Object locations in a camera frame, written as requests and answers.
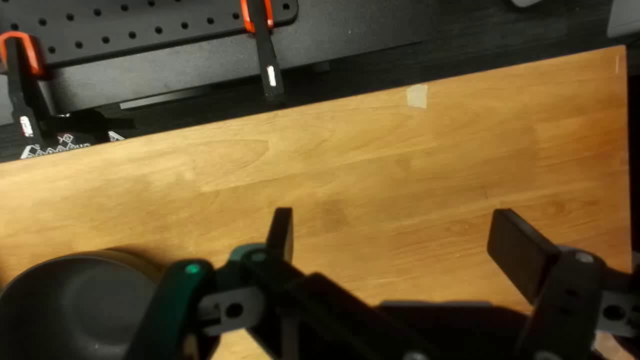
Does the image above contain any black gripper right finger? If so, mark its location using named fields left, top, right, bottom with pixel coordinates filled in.
left=485, top=205, right=640, bottom=360

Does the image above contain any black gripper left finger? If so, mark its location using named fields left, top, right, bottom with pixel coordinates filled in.
left=196, top=205, right=430, bottom=360

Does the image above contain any black bowl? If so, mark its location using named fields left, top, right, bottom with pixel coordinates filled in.
left=0, top=247, right=170, bottom=360

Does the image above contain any clear tape piece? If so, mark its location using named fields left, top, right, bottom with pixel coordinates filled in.
left=405, top=83, right=431, bottom=109

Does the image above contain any orange and black bar clamp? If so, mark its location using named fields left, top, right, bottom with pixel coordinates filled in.
left=0, top=30, right=55, bottom=145
left=238, top=0, right=289, bottom=103

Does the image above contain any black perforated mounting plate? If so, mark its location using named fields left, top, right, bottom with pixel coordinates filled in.
left=0, top=0, right=300, bottom=69

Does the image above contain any silver lattice bracket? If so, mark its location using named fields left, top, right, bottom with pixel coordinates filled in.
left=17, top=130, right=125, bottom=161

